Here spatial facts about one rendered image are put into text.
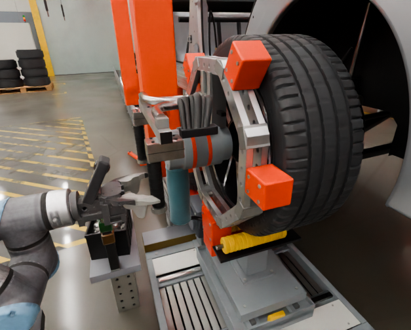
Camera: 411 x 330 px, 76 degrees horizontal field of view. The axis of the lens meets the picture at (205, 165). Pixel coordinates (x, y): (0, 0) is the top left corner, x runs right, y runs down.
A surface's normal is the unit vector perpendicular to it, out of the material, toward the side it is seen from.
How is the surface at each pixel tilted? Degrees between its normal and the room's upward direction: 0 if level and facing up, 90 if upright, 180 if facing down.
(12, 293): 66
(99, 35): 90
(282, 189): 90
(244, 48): 35
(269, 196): 90
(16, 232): 92
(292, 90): 51
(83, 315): 0
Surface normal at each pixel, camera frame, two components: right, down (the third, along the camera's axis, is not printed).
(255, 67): 0.29, 0.84
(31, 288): 0.82, -0.57
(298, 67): 0.20, -0.44
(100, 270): -0.02, -0.91
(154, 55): 0.33, 0.39
